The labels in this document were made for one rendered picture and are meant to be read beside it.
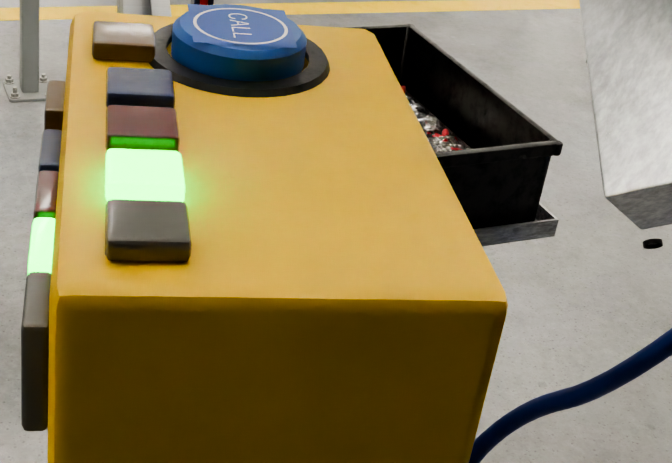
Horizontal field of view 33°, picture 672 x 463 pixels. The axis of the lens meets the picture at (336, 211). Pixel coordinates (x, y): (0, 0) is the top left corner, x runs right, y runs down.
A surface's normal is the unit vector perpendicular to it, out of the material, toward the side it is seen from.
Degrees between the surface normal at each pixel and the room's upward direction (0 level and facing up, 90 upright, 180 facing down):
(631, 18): 55
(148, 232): 0
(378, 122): 0
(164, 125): 0
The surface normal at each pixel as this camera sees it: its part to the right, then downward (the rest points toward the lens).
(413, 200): 0.13, -0.86
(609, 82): -0.50, -0.26
